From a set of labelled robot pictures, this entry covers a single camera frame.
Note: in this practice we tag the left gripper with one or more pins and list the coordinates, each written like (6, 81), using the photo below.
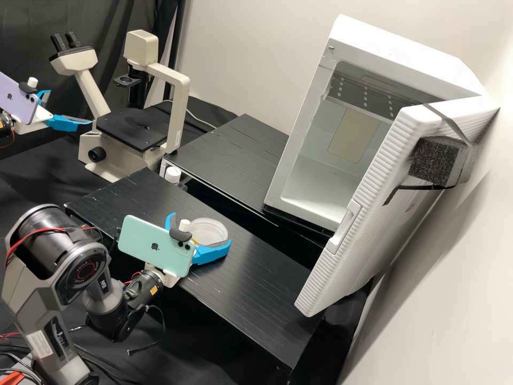
(28, 126)

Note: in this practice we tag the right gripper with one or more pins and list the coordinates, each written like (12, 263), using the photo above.
(173, 280)

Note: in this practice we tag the petri dish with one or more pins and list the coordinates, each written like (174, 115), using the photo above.
(208, 230)

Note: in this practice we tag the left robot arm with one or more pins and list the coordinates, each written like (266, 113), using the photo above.
(6, 126)

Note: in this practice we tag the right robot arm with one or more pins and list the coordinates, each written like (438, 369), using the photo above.
(38, 276)

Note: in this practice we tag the incubator door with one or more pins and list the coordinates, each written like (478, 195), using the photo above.
(372, 200)

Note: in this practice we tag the white incubator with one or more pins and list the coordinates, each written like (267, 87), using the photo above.
(380, 52)

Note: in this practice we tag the white-capped bottle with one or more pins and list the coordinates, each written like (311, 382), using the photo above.
(173, 175)

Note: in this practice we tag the cream microscope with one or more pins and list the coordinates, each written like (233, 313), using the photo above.
(120, 136)

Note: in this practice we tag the black platform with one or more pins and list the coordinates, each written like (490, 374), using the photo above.
(248, 288)
(232, 156)

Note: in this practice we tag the right wrist camera phone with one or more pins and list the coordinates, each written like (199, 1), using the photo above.
(154, 246)

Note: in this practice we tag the wrist camera phone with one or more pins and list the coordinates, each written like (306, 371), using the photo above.
(18, 98)
(154, 246)

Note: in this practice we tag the left wrist camera phone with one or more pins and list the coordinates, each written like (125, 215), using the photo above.
(18, 98)

